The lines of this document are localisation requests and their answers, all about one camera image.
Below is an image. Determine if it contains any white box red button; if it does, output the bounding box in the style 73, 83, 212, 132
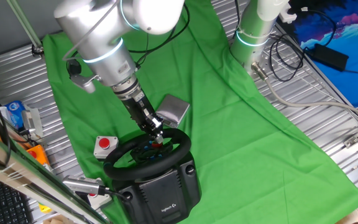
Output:
85, 192, 113, 210
93, 135, 119, 160

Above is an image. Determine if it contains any blue white carton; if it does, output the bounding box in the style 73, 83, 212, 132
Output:
0, 105, 12, 124

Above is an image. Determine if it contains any black camera cable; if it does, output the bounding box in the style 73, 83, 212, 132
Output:
99, 185, 129, 200

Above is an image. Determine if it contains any black power adapter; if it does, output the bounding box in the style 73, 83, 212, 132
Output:
313, 42, 350, 72

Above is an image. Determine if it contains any yellow box green mushroom button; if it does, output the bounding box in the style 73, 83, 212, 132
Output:
38, 202, 53, 214

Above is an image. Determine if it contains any black base cable bundle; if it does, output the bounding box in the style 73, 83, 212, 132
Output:
268, 32, 309, 83

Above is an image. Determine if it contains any black keyboard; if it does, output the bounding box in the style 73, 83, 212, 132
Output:
0, 174, 34, 224

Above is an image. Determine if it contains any blue tissue pack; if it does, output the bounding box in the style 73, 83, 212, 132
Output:
4, 100, 27, 130

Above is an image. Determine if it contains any brown cardboard piece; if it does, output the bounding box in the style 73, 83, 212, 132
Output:
42, 217, 67, 224

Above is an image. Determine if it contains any black racing wheel controller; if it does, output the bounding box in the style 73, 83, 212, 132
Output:
112, 151, 202, 224

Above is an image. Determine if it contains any thick grey base cable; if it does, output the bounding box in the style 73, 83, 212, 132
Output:
250, 61, 358, 124

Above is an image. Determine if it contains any blue patterned mouse mat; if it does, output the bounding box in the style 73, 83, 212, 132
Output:
286, 0, 358, 109

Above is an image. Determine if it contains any black leather steering wheel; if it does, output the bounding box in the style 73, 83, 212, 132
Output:
103, 127, 192, 182

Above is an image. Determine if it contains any green cloth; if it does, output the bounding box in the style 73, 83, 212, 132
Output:
42, 0, 358, 224

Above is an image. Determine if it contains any orange box red button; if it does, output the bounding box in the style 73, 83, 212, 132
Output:
25, 144, 51, 166

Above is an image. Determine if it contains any silver digital scale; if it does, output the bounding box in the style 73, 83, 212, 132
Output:
153, 94, 191, 129

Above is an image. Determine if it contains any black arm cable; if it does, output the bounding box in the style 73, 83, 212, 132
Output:
134, 30, 151, 67
126, 2, 191, 54

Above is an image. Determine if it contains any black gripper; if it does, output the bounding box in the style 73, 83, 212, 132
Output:
119, 90, 166, 144

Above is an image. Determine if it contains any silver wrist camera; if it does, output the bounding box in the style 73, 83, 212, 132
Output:
67, 60, 101, 94

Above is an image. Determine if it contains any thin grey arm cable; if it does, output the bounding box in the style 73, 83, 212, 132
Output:
62, 0, 121, 62

